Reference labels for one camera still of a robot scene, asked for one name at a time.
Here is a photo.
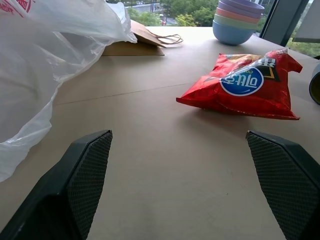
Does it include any grey flat panel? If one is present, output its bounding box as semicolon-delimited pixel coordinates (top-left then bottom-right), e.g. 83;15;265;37
291;0;320;43

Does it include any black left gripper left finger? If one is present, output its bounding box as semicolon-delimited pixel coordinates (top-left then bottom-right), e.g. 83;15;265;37
0;129;113;240

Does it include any red snack chip bag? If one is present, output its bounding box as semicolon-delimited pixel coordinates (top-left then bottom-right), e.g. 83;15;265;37
176;48;304;121

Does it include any white translucent plastic bag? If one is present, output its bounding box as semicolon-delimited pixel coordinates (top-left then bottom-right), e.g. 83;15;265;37
0;0;138;183

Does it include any lavender plastic bowl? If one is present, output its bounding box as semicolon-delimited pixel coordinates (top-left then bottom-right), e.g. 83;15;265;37
217;1;264;19

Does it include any brown paper bag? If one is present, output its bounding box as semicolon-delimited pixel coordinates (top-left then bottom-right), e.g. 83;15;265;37
101;19;184;57

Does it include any purple plastic bowl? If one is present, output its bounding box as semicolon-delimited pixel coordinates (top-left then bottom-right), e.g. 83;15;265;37
218;0;265;14

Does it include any orange pink plastic bowl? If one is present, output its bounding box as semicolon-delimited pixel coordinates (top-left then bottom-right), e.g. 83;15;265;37
215;7;262;24

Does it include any green plastic bowl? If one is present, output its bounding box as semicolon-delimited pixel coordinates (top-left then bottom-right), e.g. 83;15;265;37
213;13;259;31

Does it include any dark window frame post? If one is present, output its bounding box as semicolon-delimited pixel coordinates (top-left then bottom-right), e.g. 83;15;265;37
259;0;310;47

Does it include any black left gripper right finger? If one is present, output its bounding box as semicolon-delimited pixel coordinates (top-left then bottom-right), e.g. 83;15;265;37
245;129;320;240

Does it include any pale cylindrical cup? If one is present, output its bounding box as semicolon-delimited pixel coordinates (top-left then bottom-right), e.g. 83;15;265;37
308;62;320;105

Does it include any blue plastic bowl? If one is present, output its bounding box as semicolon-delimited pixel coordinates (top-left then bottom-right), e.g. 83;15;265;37
212;19;257;46

